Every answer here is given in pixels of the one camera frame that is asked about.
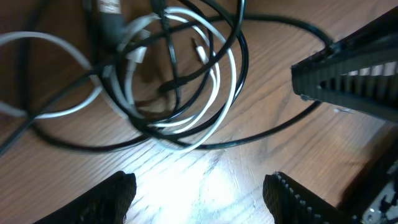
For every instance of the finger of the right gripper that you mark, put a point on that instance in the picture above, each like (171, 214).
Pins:
(361, 74)

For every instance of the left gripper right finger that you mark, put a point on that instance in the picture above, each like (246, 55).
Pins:
(290, 202)

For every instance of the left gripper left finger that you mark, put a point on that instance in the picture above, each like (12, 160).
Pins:
(107, 202)

